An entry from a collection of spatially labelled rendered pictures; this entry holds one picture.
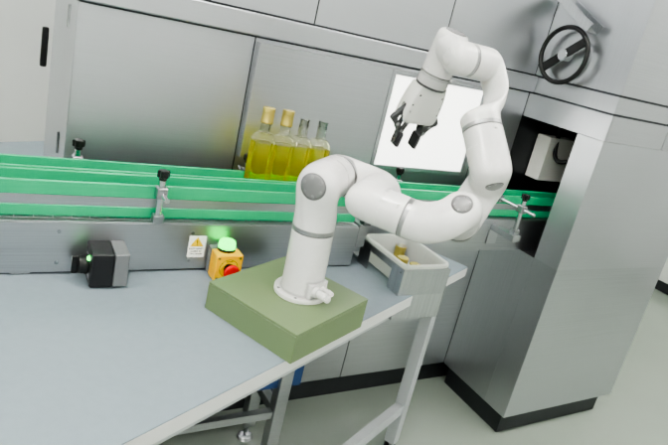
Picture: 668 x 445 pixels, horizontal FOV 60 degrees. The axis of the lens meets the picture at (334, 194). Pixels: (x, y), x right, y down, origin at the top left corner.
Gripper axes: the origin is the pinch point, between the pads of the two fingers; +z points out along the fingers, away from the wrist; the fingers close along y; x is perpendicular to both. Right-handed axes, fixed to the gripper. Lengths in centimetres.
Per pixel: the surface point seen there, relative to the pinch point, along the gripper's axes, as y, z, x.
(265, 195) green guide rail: 26.9, 26.3, -9.8
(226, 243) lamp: 38, 35, 0
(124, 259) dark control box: 62, 36, 3
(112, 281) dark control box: 64, 42, 5
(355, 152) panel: -14.5, 26.0, -36.8
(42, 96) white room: 58, 160, -308
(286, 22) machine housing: 18, -8, -47
